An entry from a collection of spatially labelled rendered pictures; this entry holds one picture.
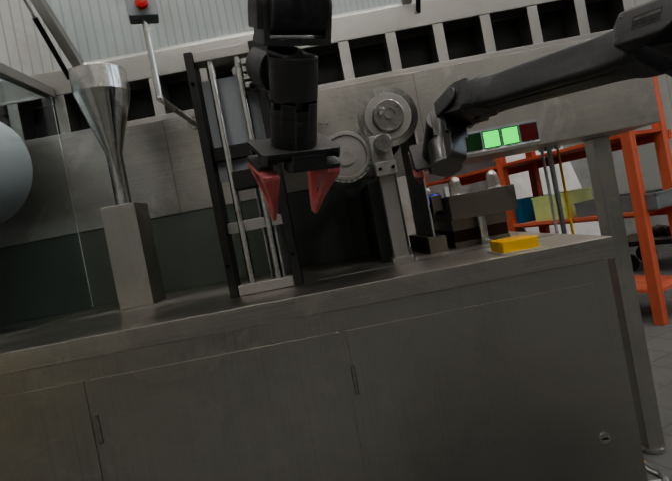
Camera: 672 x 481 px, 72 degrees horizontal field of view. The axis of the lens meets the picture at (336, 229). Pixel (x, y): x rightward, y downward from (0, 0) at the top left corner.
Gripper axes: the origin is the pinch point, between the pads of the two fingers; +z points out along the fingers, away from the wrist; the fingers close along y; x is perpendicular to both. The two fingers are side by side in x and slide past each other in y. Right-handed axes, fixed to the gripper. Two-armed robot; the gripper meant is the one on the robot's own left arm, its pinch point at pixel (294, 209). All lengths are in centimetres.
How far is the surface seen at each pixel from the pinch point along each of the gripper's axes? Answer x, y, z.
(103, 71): -84, 18, -5
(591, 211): -126, -271, 104
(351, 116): -75, -50, 9
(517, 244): 0.3, -45.1, 15.1
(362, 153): -42, -35, 9
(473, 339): 4.0, -34.7, 31.6
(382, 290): -5.6, -19.5, 22.2
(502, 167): -206, -265, 99
